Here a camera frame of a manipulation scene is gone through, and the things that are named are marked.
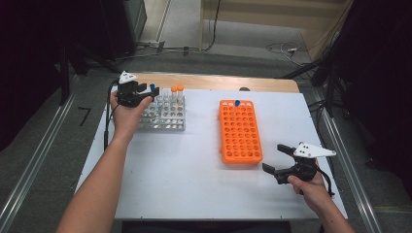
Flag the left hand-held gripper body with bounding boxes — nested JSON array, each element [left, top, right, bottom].
[[116, 71, 152, 109]]

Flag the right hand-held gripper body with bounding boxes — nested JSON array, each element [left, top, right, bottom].
[[273, 141, 337, 185]]

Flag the orange-capped test tube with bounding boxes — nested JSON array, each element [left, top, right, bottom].
[[177, 83, 186, 105], [170, 84, 179, 106]]

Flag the metal test tube rack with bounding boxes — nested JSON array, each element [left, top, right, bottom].
[[137, 93, 187, 131]]

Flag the orange test tube rack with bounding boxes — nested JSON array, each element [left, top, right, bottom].
[[218, 99, 264, 165]]

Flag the person's left hand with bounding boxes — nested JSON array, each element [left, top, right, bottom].
[[109, 90, 154, 144]]

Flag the person's right hand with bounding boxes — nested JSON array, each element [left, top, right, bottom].
[[287, 171, 326, 208]]

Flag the wooden table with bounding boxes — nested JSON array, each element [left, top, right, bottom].
[[129, 72, 300, 94]]

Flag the black tripod stand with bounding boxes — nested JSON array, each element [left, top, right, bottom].
[[281, 57, 345, 118]]

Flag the black metal stand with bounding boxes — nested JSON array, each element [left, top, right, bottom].
[[57, 41, 124, 107]]

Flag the dark grey cabinet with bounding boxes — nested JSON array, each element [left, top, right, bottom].
[[100, 0, 148, 61]]

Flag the white board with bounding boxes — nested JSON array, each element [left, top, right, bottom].
[[75, 85, 348, 221]]

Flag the black curtain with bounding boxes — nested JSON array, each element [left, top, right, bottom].
[[319, 0, 412, 190]]

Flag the right hand-held gripper black cable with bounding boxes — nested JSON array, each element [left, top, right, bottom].
[[316, 167, 335, 198]]

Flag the hand-held gripper black cable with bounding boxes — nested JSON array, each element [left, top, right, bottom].
[[103, 79, 120, 151], [316, 167, 335, 198]]

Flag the left hand-held gripper black cable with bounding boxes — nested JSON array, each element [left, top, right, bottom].
[[103, 79, 120, 151]]

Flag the grey floor cable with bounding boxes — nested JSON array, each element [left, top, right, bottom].
[[116, 40, 201, 61]]

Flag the metal floor rail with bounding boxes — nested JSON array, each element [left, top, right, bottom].
[[312, 90, 384, 233], [0, 75, 82, 229]]

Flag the black hanging cable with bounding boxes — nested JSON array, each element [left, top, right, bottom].
[[203, 0, 223, 52]]

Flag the white floor cable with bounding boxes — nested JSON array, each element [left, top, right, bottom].
[[265, 41, 313, 68]]

